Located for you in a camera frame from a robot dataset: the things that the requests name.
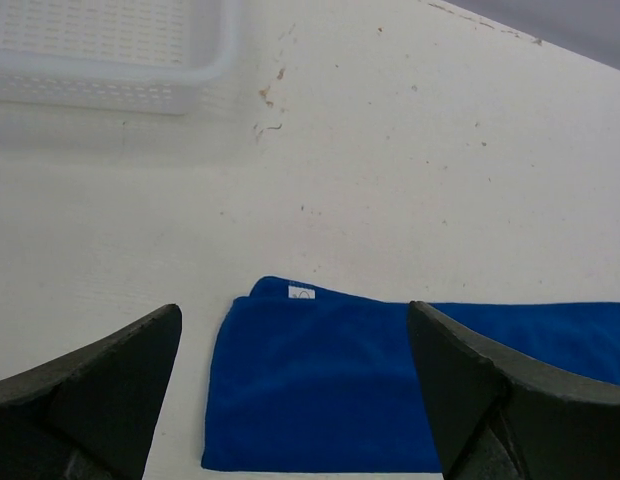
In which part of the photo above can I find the white plastic basket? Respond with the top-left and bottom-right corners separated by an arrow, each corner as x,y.
0,0 -> 240,115

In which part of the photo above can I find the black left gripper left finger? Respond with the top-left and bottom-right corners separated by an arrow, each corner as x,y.
0,304 -> 182,479

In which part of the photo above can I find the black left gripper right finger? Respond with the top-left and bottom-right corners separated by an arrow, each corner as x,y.
407,302 -> 620,479

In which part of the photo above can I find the blue towel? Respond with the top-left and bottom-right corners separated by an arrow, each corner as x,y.
201,276 -> 620,474

